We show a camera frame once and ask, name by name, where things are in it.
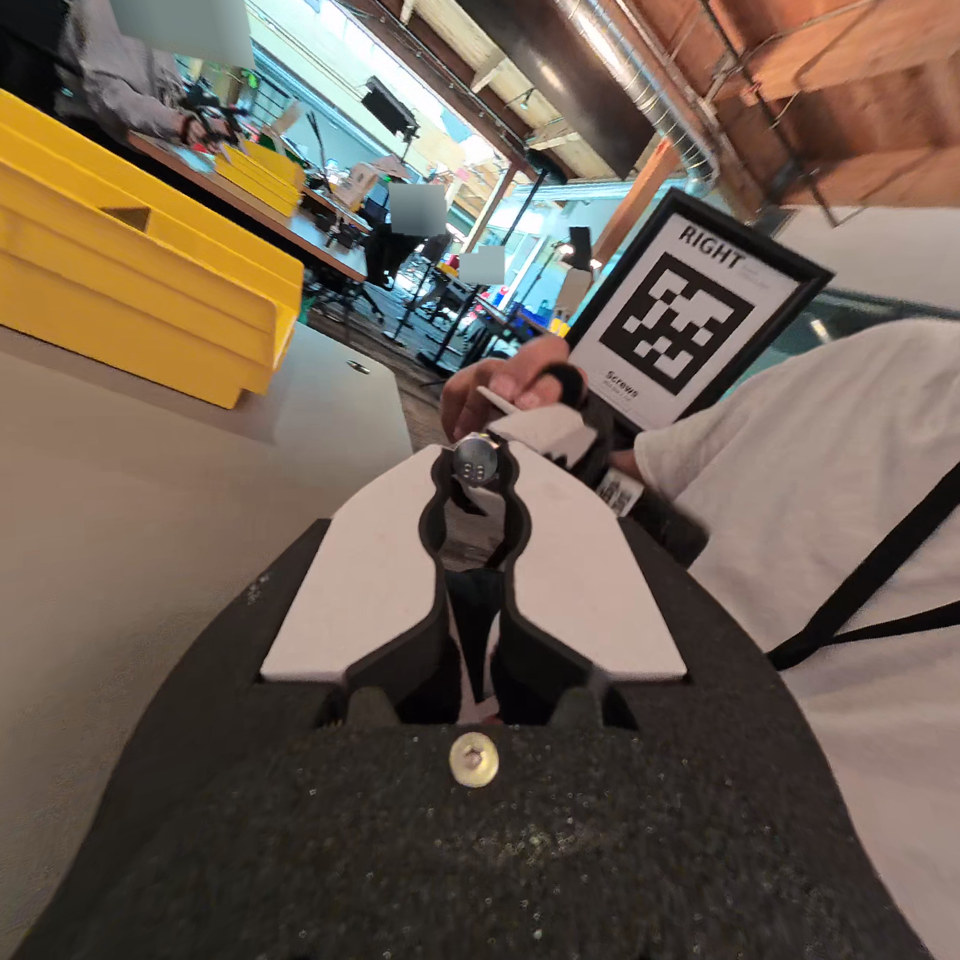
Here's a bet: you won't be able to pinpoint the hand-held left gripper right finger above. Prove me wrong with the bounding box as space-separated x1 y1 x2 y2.
498 442 690 685

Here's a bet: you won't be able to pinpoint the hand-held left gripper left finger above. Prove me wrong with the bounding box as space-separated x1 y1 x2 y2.
261 442 460 684

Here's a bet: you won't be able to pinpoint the steel hex bolt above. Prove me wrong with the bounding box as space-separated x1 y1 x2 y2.
452 441 502 486

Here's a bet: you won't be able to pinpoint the yellow plastic bin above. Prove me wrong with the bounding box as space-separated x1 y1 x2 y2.
0 88 305 410

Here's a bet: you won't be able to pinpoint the grey desk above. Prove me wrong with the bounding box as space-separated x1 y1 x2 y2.
0 322 451 931

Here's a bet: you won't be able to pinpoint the person's right hand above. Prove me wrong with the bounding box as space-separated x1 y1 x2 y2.
438 335 580 445

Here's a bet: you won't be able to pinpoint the black-framed marker sign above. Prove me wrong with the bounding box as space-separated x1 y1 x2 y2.
566 187 835 432

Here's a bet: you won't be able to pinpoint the person's white shirt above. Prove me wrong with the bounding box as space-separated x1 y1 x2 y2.
633 318 960 960

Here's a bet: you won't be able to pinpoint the black lamp stand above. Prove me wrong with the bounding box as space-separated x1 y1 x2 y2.
420 146 571 387

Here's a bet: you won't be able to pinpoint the wooden work table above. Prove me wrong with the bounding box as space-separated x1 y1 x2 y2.
127 131 376 282

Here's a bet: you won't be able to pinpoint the black ceiling beam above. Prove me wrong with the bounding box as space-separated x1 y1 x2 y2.
457 0 657 181

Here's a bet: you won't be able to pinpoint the black studio light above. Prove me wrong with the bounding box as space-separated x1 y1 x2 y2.
361 75 421 140

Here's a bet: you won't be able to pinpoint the stacked yellow bins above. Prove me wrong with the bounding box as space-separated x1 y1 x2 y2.
213 138 307 219

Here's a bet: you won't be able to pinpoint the black lanyard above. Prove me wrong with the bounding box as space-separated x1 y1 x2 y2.
766 461 960 672

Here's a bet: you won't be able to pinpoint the silver spiral duct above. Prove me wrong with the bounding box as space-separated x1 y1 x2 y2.
558 0 721 189

